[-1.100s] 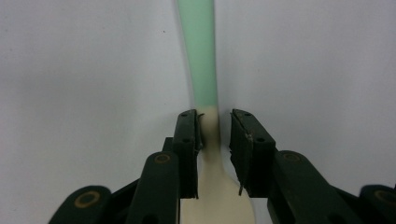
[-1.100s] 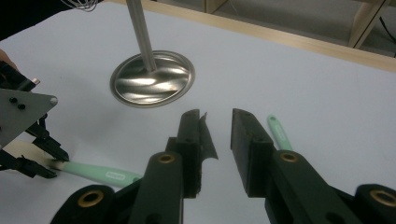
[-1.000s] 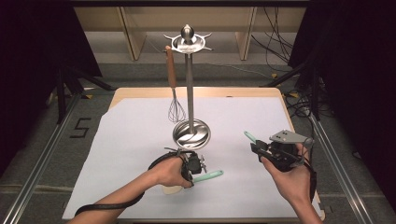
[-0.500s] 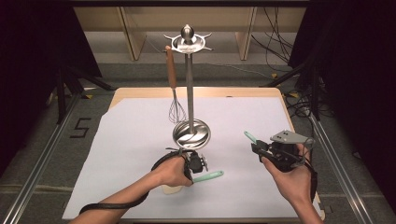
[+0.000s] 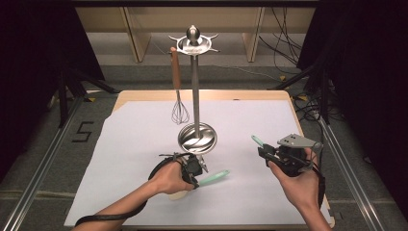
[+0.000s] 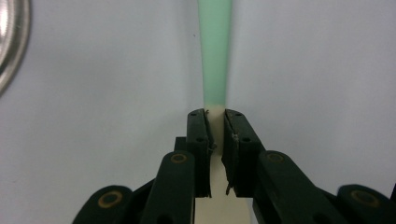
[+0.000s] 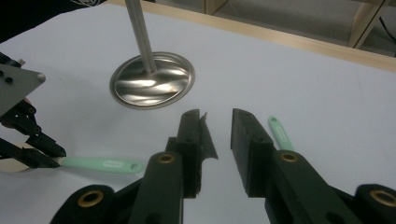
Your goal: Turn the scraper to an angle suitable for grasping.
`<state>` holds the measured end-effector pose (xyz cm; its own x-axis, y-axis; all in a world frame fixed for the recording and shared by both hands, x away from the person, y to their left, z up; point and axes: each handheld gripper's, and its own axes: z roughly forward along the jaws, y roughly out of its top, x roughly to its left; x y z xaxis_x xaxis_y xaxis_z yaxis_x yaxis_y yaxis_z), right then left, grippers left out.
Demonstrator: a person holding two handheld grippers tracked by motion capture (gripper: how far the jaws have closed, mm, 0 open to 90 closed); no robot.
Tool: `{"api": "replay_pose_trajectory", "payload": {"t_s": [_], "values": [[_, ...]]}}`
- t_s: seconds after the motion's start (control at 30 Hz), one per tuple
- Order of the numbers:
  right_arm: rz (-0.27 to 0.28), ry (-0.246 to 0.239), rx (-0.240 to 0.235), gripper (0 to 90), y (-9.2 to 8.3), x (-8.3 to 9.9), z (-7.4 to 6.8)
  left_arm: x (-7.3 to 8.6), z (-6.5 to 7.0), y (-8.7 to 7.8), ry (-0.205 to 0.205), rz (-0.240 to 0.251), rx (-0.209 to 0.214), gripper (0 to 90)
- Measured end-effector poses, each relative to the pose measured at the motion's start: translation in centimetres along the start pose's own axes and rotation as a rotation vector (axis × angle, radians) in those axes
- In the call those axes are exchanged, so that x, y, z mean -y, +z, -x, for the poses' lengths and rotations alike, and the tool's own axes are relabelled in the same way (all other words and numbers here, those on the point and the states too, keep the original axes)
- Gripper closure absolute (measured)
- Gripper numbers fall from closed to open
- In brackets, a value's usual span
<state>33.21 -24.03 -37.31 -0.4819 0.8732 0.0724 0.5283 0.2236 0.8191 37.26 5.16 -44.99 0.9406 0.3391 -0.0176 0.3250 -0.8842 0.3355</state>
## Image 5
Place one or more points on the mint and cream spatula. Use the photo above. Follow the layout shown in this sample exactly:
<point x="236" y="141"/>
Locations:
<point x="215" y="176"/>

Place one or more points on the black metal stand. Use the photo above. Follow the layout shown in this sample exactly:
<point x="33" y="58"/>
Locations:
<point x="62" y="96"/>
<point x="325" y="96"/>

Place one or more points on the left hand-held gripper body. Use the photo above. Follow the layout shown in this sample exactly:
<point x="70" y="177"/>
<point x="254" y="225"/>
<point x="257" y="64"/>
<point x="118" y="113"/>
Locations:
<point x="192" y="166"/>

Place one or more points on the person's left hand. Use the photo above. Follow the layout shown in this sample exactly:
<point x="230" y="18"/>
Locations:
<point x="168" y="178"/>

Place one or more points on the stainless steel utensil stand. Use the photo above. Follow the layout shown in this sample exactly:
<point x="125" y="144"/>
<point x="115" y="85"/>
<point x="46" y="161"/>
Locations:
<point x="195" y="96"/>

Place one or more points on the aluminium floor rail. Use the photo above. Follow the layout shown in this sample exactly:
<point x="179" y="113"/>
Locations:
<point x="38" y="179"/>
<point x="357" y="192"/>

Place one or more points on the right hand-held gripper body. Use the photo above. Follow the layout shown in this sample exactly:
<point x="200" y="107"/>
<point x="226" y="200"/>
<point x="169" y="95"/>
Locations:
<point x="295" y="160"/>

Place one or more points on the person's right hand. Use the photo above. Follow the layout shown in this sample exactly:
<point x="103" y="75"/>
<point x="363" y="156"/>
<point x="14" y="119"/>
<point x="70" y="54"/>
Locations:
<point x="301" y="189"/>

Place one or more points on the wooden furniture frame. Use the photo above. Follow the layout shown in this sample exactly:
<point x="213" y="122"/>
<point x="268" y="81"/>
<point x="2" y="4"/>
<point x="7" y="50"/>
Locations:
<point x="251" y="41"/>

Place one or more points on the white paper sheet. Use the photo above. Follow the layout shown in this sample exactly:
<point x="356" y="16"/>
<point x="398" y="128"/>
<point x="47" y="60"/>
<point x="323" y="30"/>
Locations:
<point x="144" y="134"/>

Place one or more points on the black curtain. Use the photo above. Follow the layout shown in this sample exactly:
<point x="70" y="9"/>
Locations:
<point x="32" y="48"/>
<point x="369" y="64"/>

